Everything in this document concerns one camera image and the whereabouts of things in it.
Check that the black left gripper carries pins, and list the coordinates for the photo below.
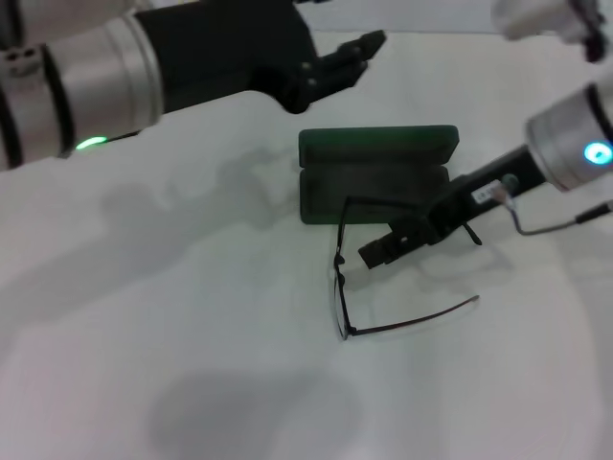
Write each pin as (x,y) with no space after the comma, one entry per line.
(225,52)

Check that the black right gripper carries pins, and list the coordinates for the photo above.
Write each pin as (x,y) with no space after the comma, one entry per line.
(479,191)

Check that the black glasses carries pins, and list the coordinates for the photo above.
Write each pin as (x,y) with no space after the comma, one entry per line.
(337,282)

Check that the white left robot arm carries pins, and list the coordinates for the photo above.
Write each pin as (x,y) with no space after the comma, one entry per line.
(96,91)

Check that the green glasses case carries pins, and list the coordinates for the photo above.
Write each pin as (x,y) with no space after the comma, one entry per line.
(373,144)

